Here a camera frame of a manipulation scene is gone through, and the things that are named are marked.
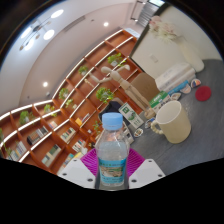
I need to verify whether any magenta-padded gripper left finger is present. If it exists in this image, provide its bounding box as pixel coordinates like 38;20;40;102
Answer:
57;148;101;190

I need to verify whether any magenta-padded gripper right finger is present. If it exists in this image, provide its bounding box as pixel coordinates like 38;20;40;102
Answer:
125;148;167;190

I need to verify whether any clear blue-capped water bottle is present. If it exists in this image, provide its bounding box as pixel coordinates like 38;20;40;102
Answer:
94;112;130;191

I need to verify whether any small painted shell ornament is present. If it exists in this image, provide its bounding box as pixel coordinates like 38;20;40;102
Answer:
169;92;183;102
179;84;193;95
190;78;203;88
134;128;145;138

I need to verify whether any dark book stack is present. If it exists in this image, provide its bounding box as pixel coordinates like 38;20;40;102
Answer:
123;121;136;144

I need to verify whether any cream ceramic mug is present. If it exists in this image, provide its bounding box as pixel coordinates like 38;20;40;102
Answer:
149;100;192;145

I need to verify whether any curved wooden shelf unit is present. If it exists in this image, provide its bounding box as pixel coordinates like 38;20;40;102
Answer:
0;28;144;176

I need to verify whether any upright green white carton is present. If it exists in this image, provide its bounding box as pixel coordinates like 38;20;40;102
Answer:
118;102;145;129

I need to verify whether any green white box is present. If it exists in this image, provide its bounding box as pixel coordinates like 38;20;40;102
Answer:
148;90;171;109

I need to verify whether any tan upholstered chair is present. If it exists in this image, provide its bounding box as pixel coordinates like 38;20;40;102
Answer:
129;72;160;101

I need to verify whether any wooden artist mannequin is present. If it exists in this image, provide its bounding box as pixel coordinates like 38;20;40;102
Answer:
88;64;158;119

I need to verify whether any flat round red coaster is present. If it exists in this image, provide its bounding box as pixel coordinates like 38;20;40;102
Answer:
194;85;213;102

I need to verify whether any white book stack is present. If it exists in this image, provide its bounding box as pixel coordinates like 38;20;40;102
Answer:
154;61;197;96

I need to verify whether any branched ceiling chandelier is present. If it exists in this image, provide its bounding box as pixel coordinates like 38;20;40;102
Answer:
18;9;65;52

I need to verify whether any pink and white flower bouquet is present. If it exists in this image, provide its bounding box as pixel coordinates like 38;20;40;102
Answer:
148;14;181;43

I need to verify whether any ceiling air vent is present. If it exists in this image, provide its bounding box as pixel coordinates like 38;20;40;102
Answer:
63;15;86;33

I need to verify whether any grey sheer curtain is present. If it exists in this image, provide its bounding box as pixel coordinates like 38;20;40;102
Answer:
138;3;158;28

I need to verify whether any window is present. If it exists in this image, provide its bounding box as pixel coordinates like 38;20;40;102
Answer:
148;0;166;7

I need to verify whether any black ceiling track rail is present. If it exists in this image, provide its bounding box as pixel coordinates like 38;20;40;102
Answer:
131;0;148;23

